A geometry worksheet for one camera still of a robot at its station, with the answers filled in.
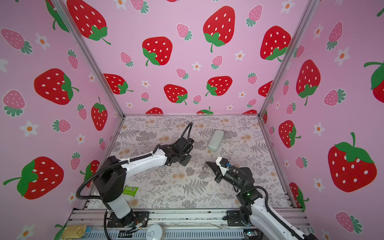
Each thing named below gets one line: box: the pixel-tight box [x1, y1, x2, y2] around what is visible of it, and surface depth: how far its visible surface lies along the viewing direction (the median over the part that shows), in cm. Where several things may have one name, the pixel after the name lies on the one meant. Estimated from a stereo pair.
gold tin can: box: [62, 224, 87, 239], surface depth 69 cm
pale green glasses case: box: [208, 129, 224, 152], surface depth 103 cm
